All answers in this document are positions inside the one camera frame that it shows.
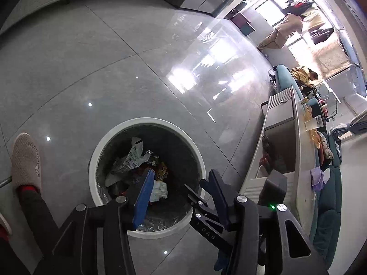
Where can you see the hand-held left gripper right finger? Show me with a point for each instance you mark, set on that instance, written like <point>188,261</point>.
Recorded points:
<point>219,200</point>

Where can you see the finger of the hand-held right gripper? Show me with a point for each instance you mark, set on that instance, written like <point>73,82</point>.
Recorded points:
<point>205,184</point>
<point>200,203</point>

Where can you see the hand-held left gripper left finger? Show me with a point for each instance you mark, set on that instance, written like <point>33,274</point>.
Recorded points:
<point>143,197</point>

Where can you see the round white trash bin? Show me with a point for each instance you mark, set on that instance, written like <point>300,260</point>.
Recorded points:
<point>97,154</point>

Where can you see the person's right hand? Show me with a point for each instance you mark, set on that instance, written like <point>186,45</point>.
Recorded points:
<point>222,260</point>

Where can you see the white tissue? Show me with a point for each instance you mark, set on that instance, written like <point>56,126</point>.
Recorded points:
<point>158,191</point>

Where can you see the yellow snack packet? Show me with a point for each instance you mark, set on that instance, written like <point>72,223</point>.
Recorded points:
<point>162,171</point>

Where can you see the white printed plastic bag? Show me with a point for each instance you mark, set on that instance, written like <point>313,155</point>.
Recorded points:
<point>129,160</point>

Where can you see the purple cloth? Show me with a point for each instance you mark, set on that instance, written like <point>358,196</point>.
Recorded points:
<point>316,179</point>

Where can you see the white coffee table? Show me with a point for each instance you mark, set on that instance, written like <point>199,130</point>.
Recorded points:
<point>304,137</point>

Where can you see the teal sofa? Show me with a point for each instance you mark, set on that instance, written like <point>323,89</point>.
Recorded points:
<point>329,206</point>

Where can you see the person's leg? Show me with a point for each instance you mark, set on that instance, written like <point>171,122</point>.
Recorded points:
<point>37,223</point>

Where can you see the beige knit slipper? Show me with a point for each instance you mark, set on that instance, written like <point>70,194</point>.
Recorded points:
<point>25,163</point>

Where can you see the beige hanging rug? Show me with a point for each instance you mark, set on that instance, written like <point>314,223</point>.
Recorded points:
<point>329,58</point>

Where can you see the dark small bin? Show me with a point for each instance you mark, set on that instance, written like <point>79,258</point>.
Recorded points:
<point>243,24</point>

